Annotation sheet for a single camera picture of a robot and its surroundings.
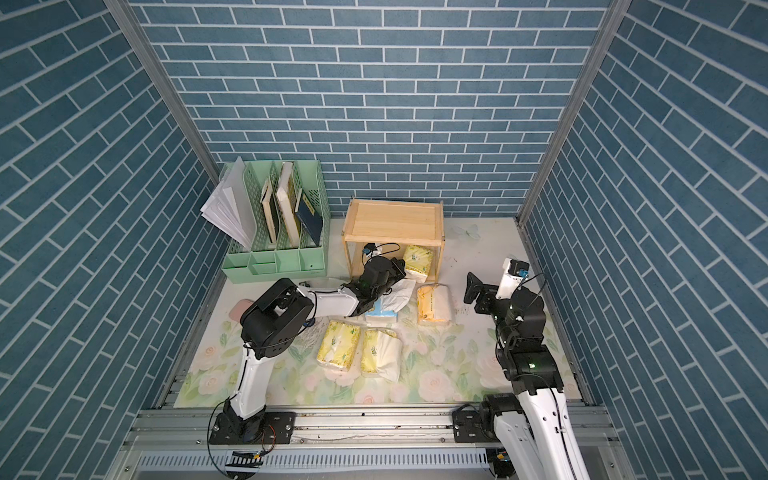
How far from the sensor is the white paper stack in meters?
0.91

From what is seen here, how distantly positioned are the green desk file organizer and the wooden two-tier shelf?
184 millimetres

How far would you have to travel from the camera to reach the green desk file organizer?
3.27 ft

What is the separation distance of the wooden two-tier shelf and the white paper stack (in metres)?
0.36
